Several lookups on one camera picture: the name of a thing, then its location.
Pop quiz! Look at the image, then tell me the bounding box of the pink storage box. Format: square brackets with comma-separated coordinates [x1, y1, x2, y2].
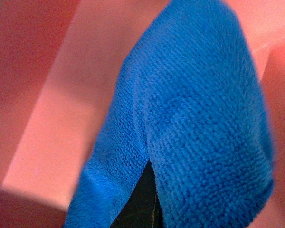
[0, 0, 285, 228]

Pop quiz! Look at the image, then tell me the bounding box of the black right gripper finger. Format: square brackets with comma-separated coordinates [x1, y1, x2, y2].
[111, 162, 163, 228]

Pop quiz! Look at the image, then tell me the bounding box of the blue microfiber cloth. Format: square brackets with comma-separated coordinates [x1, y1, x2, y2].
[64, 0, 273, 228]

